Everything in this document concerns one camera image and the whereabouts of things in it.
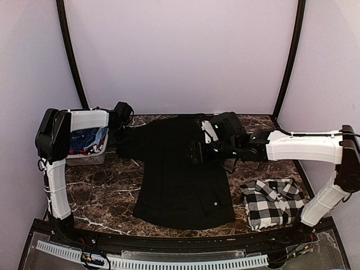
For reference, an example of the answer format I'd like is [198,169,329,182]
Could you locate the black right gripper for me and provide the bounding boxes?
[183,139,239,164]

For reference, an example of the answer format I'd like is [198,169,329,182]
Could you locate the black long sleeve shirt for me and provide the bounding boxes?
[116,114,235,230]

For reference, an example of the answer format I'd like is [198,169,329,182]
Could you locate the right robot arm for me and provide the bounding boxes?
[186,112,359,244]

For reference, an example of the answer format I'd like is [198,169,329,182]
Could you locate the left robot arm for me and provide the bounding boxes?
[35,102,134,221]

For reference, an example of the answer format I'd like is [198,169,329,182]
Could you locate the grey plastic laundry basket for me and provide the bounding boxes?
[66,134,109,166]

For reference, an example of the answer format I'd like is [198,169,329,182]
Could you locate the black white plaid shirt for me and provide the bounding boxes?
[240,178,306,231]

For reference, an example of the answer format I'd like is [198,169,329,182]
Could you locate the blue clothes in basket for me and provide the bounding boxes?
[68,127,109,155]

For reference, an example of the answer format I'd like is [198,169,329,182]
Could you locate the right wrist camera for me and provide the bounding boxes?
[200,120,218,144]

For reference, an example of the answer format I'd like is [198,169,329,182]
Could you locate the white slotted cable duct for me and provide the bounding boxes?
[36,240,269,270]

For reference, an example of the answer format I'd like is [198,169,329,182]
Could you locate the black front rail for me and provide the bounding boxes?
[44,224,310,254]

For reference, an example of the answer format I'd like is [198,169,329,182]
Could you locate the right black frame post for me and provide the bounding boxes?
[272,0,306,120]

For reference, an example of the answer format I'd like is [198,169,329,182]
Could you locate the black frame post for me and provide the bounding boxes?
[272,0,306,120]
[56,0,89,109]

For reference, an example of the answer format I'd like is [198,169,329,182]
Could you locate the left black frame post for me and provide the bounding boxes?
[56,0,89,109]

